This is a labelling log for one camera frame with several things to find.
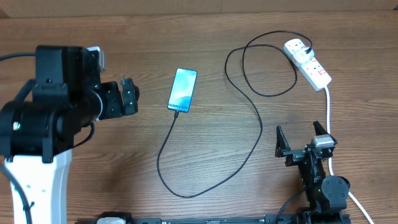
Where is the black USB charging cable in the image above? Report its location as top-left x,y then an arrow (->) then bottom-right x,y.
156,30 -> 313,199

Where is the white USB charger plug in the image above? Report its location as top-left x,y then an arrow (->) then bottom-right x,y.
293,47 -> 315,64

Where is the blue Samsung Galaxy smartphone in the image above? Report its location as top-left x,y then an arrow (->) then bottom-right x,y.
167,68 -> 198,113

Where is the white power strip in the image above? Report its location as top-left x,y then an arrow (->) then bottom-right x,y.
284,39 -> 331,91

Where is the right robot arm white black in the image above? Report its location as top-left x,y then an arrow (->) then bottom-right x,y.
275,121 -> 351,223

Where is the white power strip cord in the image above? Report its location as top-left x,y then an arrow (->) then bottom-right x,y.
323,86 -> 375,224

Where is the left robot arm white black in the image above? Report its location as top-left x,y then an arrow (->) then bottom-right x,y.
1,45 -> 140,223

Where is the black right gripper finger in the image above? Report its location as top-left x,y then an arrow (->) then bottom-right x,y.
313,121 -> 328,136
275,126 -> 291,157

